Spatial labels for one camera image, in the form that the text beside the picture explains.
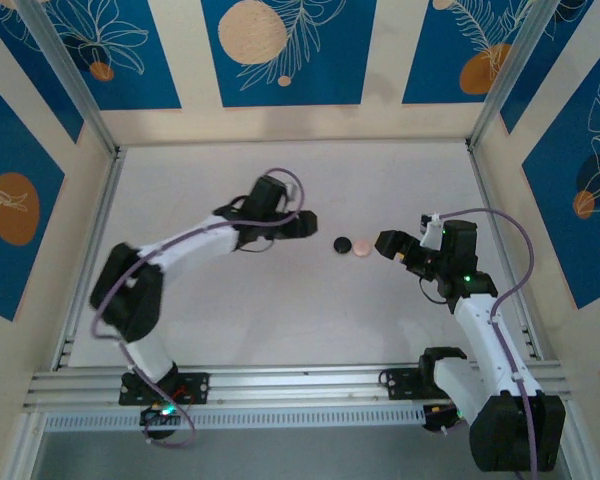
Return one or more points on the pink earbud charging case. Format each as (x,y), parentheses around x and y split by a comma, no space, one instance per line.
(362,247)

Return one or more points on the black earbud charging case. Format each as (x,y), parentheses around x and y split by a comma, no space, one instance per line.
(342,245)

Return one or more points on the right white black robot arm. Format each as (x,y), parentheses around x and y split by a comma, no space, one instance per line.
(485,325)

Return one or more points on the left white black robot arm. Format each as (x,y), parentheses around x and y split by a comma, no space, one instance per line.
(195,245)

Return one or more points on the black controller board with LED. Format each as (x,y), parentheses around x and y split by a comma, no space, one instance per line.
(437,417)
(155,415)

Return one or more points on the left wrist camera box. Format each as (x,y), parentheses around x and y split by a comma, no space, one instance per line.
(291,190)

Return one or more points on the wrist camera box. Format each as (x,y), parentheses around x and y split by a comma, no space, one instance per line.
(432,232)
(291,190)

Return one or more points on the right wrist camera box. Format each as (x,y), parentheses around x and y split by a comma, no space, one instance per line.
(432,232)

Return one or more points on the aluminium side rail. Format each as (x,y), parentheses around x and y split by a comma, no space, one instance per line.
(105,200)
(485,200)

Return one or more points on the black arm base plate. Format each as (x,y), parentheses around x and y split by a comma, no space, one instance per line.
(400,385)
(195,387)

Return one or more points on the aluminium mounting rail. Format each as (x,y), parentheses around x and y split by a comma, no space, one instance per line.
(305,387)

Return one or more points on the aluminium frame post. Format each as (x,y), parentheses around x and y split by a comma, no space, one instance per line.
(512,65)
(65,65)

